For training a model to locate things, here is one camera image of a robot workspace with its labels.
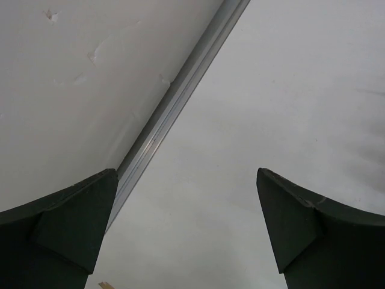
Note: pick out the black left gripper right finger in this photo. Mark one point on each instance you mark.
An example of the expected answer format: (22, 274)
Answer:
(318, 242)

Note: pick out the aluminium table edge rail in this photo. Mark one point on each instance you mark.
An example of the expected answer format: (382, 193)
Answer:
(174, 100)

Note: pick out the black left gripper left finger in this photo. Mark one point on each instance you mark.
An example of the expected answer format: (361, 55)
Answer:
(54, 241)

